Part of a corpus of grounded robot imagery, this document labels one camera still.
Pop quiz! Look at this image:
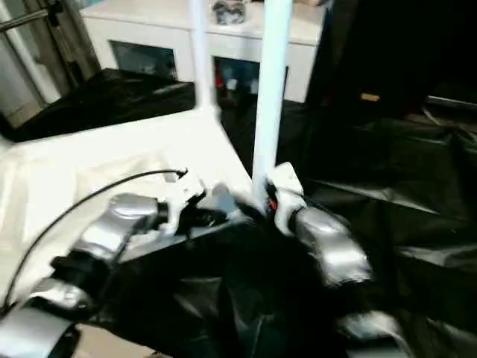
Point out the white upright pipe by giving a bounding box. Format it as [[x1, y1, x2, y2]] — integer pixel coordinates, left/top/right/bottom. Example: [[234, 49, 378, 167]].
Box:
[[0, 0, 57, 104]]

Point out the black backdrop cloth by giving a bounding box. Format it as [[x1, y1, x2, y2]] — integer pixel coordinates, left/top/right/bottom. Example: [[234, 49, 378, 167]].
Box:
[[305, 0, 477, 119]]

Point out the long black bar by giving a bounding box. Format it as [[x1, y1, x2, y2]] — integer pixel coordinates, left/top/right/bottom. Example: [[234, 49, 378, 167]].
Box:
[[426, 95, 477, 110]]

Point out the white cabinet with glass doors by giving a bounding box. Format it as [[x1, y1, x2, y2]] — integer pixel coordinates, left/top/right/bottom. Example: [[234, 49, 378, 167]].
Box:
[[80, 0, 328, 104]]

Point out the white plastic table leg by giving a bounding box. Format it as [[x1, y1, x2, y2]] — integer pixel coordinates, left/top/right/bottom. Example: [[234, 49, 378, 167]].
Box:
[[189, 0, 221, 117], [251, 0, 294, 202]]

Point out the grey curtain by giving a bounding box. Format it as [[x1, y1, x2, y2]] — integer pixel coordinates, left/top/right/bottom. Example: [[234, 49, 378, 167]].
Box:
[[42, 0, 104, 89]]

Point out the grey metal rod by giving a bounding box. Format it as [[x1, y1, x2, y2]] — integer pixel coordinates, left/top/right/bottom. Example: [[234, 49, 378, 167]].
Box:
[[0, 9, 57, 33]]

